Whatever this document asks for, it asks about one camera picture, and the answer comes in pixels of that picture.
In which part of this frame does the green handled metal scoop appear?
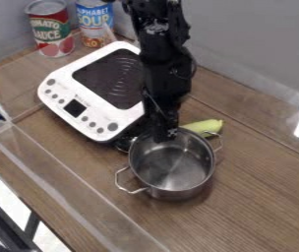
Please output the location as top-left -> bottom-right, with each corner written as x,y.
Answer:
114,119 -> 225,153

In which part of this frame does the silver steel pot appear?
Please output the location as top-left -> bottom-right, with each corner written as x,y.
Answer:
114,128 -> 223,201

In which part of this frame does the tomato sauce can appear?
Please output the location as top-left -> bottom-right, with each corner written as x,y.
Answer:
25,0 -> 75,58

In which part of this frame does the clear acrylic barrier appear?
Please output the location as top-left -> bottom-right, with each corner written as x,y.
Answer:
0,78 -> 171,252

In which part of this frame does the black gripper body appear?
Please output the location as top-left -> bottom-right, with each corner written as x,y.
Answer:
140,45 -> 195,112

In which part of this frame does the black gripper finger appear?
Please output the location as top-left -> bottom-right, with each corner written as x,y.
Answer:
167,110 -> 179,140
147,110 -> 168,143

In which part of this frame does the white and black stove top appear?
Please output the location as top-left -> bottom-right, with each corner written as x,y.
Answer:
37,41 -> 144,143

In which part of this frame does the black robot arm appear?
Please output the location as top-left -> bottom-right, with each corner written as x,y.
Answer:
122,0 -> 195,143

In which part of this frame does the black table leg frame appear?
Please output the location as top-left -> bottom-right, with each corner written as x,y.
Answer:
0,207 -> 41,252

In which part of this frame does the alphabet soup can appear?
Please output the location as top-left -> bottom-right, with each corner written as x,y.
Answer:
76,0 -> 114,48

